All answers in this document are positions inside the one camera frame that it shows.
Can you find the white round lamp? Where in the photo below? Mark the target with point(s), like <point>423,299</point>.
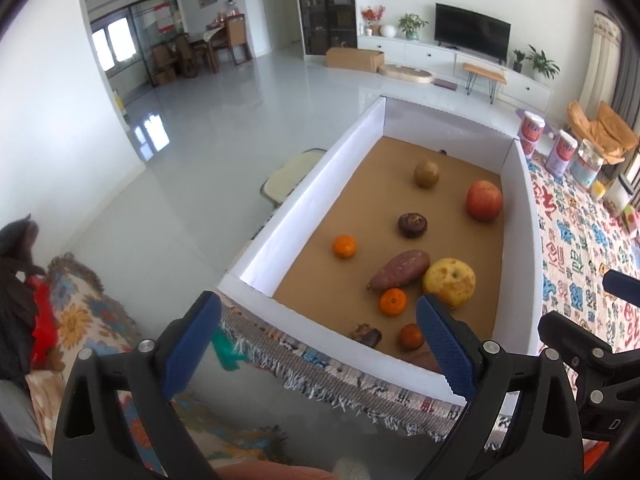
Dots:
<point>388,31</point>

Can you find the black furry cloth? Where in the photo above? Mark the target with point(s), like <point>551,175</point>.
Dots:
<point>15,270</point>

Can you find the wooden bench with hairpin legs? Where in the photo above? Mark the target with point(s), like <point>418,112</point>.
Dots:
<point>485,72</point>

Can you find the orange red knitted cloth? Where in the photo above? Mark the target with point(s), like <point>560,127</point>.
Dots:
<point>597,455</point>

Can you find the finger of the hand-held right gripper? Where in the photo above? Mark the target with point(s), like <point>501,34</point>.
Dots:
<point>575,340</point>
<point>622,285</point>

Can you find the yellow pear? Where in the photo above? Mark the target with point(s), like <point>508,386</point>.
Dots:
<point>449,282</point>

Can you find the pink purple tin can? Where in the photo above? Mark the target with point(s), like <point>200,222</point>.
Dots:
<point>530,132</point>
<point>562,152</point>

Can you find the purple floor mat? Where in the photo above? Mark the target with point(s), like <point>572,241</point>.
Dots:
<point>445,84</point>

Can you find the dark display cabinet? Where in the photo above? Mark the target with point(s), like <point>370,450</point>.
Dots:
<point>325,5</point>

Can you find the dark purple mangosteen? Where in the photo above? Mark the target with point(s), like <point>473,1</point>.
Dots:
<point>412,225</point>

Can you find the small plant in black pot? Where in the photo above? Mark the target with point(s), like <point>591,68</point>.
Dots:
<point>518,60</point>

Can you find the cream seat stool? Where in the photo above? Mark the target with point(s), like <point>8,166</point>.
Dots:
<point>292,175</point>

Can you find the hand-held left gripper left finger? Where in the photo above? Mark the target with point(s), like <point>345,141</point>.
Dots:
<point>192,345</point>

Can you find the potted plant in green pot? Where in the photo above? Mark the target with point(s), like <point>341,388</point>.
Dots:
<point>412,25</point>

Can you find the small reddish brown fruit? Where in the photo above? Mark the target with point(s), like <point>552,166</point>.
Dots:
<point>410,336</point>

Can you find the white television cabinet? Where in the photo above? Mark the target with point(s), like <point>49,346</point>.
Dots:
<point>415,52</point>

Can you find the olive brown pear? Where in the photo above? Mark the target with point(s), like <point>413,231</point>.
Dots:
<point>426,174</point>

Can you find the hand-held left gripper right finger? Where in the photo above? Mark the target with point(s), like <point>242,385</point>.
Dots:
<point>447,347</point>

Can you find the red apple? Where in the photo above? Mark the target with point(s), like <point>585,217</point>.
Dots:
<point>484,200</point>

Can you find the large leafy potted plant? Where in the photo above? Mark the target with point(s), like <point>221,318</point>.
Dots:
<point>542,62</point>

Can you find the white cardboard box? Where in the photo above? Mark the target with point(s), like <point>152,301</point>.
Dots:
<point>375,195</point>

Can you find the grey curtain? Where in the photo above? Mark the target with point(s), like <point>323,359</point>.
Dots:
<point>630,75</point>

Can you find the glass jar with blue label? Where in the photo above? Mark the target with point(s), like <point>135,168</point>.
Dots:
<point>590,165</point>

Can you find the white standing air conditioner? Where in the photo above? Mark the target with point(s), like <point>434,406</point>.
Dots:
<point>605,60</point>

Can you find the white jar with black lid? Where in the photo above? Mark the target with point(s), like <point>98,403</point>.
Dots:
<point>620,192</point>

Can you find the red flower bouquet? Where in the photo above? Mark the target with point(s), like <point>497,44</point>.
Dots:
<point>372,15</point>

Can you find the wooden dining table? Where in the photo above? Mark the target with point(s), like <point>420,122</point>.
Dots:
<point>207,40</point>

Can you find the small yellow jar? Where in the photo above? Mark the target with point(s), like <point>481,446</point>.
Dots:
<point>597,191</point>

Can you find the colourful snack bag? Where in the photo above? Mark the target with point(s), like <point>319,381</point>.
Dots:
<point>632,220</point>

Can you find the brown cardboard carton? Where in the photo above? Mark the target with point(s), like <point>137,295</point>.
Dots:
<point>355,57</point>

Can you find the round wooden board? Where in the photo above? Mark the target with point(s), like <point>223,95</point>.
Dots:
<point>405,74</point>

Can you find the black television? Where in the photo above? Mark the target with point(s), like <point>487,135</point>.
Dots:
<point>472,30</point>

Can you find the dried red date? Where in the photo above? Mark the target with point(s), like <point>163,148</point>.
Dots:
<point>366,336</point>

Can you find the printed woven tablecloth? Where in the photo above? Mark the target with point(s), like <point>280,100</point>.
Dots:
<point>575,240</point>

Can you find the slender purple sweet potato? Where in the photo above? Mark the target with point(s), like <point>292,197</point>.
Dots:
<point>399,270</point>

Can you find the plump purple sweet potato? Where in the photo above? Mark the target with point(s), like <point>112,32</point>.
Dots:
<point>425,361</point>

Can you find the orange tangerine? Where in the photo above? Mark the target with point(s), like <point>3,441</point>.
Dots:
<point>345,246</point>
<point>393,301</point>

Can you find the orange lounge chair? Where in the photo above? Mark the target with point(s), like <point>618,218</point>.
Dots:
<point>605,130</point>

